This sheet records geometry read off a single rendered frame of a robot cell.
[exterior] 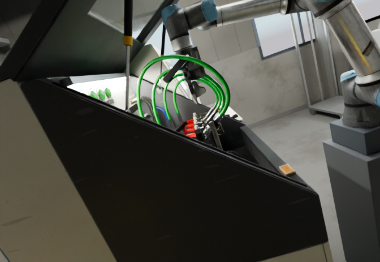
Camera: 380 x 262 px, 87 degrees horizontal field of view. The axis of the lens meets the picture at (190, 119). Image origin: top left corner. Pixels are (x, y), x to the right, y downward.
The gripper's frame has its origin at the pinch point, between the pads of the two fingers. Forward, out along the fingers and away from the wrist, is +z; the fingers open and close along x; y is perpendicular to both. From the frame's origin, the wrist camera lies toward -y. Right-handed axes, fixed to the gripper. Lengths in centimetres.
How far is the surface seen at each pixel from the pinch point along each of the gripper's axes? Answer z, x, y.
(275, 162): 27.6, -14.7, 20.6
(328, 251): 47, -35, 22
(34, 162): -5, -35, -41
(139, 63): -24.4, 35.1, -22.5
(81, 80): -20.0, -21.9, -28.1
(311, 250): 45, -35, 18
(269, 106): 94, 266, 118
